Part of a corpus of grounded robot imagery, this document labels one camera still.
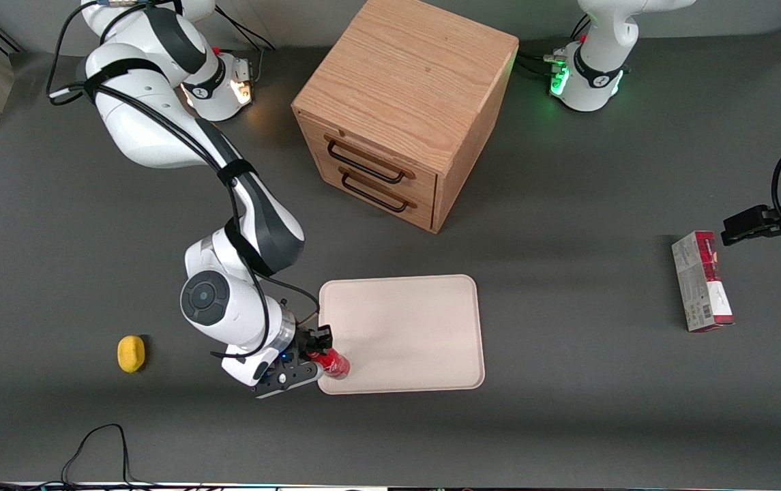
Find cream white plastic tray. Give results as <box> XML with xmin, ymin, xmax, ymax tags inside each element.
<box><xmin>317</xmin><ymin>274</ymin><xmax>486</xmax><ymax>396</ymax></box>

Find yellow lemon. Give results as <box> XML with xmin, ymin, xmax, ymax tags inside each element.
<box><xmin>117</xmin><ymin>335</ymin><xmax>147</xmax><ymax>374</ymax></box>

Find thin black table cable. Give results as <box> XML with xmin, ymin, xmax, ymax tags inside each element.
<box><xmin>0</xmin><ymin>423</ymin><xmax>227</xmax><ymax>490</ymax></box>

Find red plaid cardboard box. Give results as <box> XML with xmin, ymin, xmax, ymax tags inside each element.
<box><xmin>671</xmin><ymin>230</ymin><xmax>736</xmax><ymax>333</ymax></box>

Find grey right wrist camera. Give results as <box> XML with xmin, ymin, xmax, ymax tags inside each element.
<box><xmin>252</xmin><ymin>361</ymin><xmax>321</xmax><ymax>399</ymax></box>

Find black cabinet drawer handle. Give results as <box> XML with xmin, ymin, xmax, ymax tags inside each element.
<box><xmin>325</xmin><ymin>135</ymin><xmax>409</xmax><ymax>185</ymax></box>
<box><xmin>340</xmin><ymin>169</ymin><xmax>411</xmax><ymax>213</ymax></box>

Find black left base cables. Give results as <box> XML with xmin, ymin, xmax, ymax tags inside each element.
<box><xmin>517</xmin><ymin>14</ymin><xmax>592</xmax><ymax>81</ymax></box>

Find wooden drawer cabinet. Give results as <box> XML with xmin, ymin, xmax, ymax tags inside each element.
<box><xmin>291</xmin><ymin>0</ymin><xmax>520</xmax><ymax>235</ymax></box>

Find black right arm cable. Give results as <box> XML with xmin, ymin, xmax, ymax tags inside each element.
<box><xmin>48</xmin><ymin>0</ymin><xmax>323</xmax><ymax>362</ymax></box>

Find red soda can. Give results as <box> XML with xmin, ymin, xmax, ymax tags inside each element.
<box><xmin>307</xmin><ymin>348</ymin><xmax>351</xmax><ymax>380</ymax></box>

